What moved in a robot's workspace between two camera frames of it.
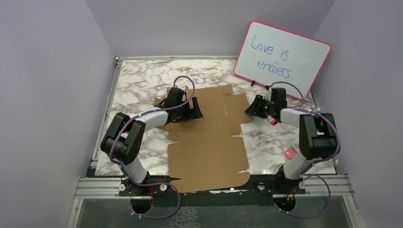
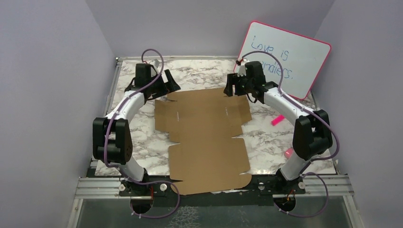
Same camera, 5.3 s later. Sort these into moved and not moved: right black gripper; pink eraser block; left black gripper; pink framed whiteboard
Moved: right black gripper; left black gripper
Not moved: pink eraser block; pink framed whiteboard
